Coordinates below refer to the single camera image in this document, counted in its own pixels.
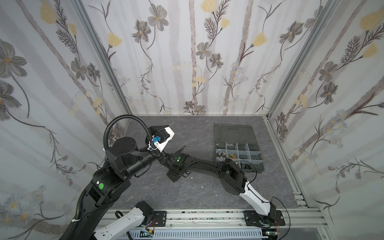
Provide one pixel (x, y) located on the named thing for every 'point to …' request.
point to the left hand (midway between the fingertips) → (176, 136)
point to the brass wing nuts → (233, 156)
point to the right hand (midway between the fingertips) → (174, 173)
